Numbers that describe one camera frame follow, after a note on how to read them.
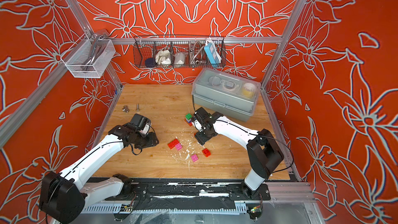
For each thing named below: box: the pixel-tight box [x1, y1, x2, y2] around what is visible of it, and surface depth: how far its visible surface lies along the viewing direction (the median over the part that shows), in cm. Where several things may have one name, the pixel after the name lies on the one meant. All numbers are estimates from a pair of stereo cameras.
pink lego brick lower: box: [190, 154, 199, 163], surface depth 85 cm
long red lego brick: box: [167, 138, 180, 150], surface depth 89 cm
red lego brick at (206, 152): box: [201, 147, 211, 158], surface depth 86 cm
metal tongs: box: [81, 33, 106, 71], surface depth 76 cm
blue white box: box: [204, 38, 222, 67], surface depth 89 cm
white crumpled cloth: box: [154, 49, 172, 65], surface depth 92 cm
